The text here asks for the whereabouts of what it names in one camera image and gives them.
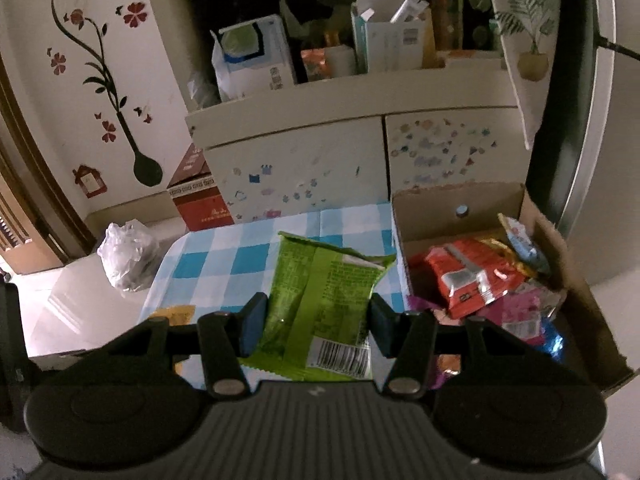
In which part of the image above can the flower wall decal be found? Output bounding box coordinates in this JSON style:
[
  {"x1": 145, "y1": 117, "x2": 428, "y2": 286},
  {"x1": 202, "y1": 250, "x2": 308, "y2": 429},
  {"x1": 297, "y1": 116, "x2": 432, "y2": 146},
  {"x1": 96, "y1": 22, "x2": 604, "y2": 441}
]
[{"x1": 50, "y1": 0, "x2": 164, "y2": 188}]

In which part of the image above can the purple cartoon snack bag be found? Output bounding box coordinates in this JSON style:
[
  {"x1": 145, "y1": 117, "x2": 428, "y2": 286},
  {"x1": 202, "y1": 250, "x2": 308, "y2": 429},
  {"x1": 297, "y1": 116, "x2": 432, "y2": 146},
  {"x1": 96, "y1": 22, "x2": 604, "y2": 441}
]
[{"x1": 407, "y1": 295, "x2": 461, "y2": 390}]

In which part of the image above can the white cardboard box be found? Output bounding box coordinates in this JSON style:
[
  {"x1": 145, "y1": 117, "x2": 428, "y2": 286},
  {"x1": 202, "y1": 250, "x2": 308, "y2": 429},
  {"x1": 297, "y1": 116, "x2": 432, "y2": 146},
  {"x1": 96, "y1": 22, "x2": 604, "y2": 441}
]
[{"x1": 392, "y1": 182, "x2": 634, "y2": 396}]

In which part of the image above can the white blue snack bag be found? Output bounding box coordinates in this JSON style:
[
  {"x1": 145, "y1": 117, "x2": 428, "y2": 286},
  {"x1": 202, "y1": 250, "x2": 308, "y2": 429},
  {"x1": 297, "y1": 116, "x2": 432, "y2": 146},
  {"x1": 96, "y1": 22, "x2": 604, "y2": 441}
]
[{"x1": 498, "y1": 214, "x2": 551, "y2": 274}]

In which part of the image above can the hanging plant print cloth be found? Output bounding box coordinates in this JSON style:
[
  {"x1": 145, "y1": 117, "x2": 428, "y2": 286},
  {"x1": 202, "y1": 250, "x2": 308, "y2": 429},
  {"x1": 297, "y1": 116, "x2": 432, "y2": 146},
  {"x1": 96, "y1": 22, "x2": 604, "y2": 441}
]
[{"x1": 491, "y1": 0, "x2": 560, "y2": 150}]

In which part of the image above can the magenta snack bag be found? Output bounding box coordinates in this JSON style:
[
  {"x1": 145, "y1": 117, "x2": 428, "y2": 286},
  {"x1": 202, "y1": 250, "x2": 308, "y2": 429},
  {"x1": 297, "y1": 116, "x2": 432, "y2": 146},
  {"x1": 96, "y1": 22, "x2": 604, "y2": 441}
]
[{"x1": 476, "y1": 290, "x2": 544, "y2": 346}]

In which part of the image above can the white open carton on shelf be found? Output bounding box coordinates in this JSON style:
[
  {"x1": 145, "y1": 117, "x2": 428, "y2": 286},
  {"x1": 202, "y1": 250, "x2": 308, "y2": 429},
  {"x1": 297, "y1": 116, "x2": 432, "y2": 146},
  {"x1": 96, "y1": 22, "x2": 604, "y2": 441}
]
[{"x1": 350, "y1": 0, "x2": 430, "y2": 74}]

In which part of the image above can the blue checkered tablecloth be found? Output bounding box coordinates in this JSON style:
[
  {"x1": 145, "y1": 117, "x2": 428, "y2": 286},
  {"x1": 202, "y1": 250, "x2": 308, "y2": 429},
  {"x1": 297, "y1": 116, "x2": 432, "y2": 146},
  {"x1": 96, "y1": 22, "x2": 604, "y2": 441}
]
[{"x1": 142, "y1": 204, "x2": 408, "y2": 388}]

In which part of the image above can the red brown carton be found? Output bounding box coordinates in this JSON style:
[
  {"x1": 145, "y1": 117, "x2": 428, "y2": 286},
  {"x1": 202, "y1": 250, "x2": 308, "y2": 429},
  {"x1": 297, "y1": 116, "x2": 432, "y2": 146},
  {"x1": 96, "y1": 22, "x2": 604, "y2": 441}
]
[{"x1": 167, "y1": 144, "x2": 234, "y2": 232}]

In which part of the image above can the dark yellow snack bag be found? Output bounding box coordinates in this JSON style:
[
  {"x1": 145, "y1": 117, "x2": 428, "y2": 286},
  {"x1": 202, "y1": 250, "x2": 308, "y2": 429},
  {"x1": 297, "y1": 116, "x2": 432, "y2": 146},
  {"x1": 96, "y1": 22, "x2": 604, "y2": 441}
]
[{"x1": 150, "y1": 304, "x2": 195, "y2": 326}]

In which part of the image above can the orange packet on shelf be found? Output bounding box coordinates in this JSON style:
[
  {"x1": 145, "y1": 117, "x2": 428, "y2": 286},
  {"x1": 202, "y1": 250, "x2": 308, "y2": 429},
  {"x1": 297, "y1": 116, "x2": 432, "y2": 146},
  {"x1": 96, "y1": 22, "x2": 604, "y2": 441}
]
[{"x1": 300, "y1": 49, "x2": 332, "y2": 82}]

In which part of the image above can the red orange snack bag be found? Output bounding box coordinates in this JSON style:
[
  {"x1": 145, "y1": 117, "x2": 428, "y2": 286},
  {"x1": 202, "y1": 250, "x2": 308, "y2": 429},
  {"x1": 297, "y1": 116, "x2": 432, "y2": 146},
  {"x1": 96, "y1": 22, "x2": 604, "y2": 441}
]
[{"x1": 407, "y1": 238, "x2": 527, "y2": 320}]

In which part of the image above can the white blue box on shelf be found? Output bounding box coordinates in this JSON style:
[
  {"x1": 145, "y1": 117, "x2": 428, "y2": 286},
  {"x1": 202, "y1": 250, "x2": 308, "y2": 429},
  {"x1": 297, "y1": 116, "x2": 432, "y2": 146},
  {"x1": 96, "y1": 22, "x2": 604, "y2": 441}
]
[{"x1": 212, "y1": 15, "x2": 296, "y2": 102}]

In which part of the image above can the red house wall decal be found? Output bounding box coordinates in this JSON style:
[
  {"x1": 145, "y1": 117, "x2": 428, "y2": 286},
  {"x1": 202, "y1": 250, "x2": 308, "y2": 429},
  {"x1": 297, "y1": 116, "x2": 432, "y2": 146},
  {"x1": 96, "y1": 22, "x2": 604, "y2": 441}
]
[{"x1": 73, "y1": 165, "x2": 107, "y2": 198}]

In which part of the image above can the green snack bag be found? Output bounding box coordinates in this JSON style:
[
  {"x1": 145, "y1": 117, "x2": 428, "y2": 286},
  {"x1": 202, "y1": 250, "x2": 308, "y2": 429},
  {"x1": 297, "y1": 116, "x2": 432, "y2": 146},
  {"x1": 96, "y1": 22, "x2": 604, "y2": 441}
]
[{"x1": 242, "y1": 231, "x2": 396, "y2": 382}]

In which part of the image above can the white sticker cabinet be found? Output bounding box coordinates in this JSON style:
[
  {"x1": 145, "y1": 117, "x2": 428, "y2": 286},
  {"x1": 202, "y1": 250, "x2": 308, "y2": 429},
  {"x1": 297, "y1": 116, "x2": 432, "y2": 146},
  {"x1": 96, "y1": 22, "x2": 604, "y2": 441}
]
[{"x1": 136, "y1": 0, "x2": 534, "y2": 226}]

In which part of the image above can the yellow waffle snack bag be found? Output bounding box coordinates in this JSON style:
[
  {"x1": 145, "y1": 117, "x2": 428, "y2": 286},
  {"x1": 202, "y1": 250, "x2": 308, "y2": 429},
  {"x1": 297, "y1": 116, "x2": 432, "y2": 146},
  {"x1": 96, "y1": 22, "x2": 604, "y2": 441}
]
[{"x1": 477, "y1": 236, "x2": 538, "y2": 278}]

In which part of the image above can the silver foil snack bag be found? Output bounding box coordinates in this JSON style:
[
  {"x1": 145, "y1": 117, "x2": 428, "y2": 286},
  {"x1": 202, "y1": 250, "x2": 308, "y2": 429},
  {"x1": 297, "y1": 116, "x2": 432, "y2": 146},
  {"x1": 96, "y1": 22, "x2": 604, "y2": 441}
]
[{"x1": 516, "y1": 278, "x2": 567, "y2": 321}]

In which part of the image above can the crumpled white plastic bag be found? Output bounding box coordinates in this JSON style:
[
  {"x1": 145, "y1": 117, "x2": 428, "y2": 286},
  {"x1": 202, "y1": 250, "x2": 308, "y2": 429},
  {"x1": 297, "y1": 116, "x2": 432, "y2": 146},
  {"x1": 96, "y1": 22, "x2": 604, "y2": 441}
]
[{"x1": 96, "y1": 220, "x2": 162, "y2": 292}]

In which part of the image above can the shiny blue snack bag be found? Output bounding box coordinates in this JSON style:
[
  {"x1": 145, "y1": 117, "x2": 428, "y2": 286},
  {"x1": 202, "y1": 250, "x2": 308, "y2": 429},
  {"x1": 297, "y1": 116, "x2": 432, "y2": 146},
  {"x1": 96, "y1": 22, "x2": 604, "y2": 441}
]
[{"x1": 536, "y1": 318, "x2": 564, "y2": 363}]

